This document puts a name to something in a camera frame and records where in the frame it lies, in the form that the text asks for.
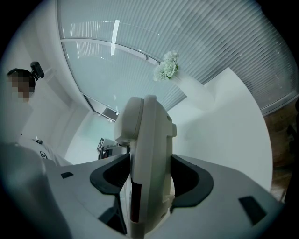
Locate person's head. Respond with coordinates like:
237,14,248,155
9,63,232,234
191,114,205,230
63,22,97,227
6,68,36,103

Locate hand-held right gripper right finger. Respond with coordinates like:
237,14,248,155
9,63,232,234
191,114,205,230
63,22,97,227
170,154,214,214

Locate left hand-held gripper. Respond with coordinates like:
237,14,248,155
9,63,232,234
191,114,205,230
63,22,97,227
96,137,129,161

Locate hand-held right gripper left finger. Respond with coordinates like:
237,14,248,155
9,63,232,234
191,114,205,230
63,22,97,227
89,154,131,235

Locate black head camera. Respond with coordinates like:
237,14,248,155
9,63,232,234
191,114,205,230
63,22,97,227
30,61,45,82

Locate person's white shirt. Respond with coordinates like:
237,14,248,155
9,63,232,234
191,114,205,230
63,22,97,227
0,92,71,168

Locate beige telephone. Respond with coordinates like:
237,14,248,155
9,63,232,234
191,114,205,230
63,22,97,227
114,94,178,239

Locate white flower bouquet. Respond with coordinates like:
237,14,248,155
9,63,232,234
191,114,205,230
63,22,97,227
153,50,180,82

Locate white vase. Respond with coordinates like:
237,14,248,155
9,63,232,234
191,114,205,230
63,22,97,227
171,74,216,111

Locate white table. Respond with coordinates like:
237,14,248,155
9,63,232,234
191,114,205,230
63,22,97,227
64,67,273,194

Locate grey window blinds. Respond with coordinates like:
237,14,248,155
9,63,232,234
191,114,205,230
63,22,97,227
57,0,299,116

